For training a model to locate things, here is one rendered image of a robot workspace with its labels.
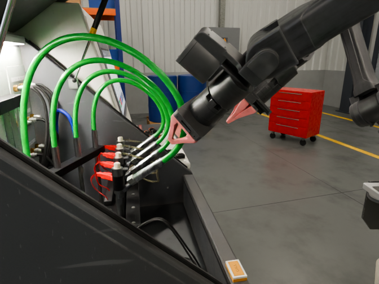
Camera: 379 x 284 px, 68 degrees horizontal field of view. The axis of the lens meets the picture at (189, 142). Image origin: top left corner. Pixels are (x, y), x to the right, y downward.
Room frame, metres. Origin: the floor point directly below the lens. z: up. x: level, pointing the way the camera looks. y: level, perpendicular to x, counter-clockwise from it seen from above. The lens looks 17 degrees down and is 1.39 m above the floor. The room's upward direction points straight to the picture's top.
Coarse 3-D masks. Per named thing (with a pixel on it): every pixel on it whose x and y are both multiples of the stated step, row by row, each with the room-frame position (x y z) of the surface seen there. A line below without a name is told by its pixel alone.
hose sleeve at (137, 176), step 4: (156, 160) 0.56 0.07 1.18; (160, 160) 0.55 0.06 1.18; (152, 164) 0.56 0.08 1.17; (156, 164) 0.55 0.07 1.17; (160, 164) 0.55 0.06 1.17; (164, 164) 0.55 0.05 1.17; (144, 168) 0.56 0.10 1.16; (148, 168) 0.55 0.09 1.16; (152, 168) 0.55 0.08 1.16; (156, 168) 0.55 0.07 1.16; (136, 172) 0.57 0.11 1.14; (140, 172) 0.56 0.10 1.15; (144, 172) 0.56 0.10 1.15; (148, 172) 0.56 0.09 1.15; (136, 176) 0.56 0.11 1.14; (140, 176) 0.56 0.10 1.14; (144, 176) 0.56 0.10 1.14; (136, 180) 0.56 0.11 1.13
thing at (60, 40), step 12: (72, 36) 0.58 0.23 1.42; (84, 36) 0.58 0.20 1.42; (96, 36) 0.57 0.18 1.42; (48, 48) 0.59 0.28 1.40; (120, 48) 0.57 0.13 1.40; (132, 48) 0.56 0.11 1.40; (36, 60) 0.60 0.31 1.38; (144, 60) 0.56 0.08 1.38; (156, 72) 0.55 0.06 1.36; (24, 84) 0.61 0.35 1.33; (168, 84) 0.55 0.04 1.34; (24, 96) 0.61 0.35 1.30; (180, 96) 0.55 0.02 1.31; (24, 108) 0.61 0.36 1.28; (24, 120) 0.61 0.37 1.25; (24, 132) 0.61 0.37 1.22; (24, 144) 0.61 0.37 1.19; (180, 144) 0.54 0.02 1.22; (168, 156) 0.55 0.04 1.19
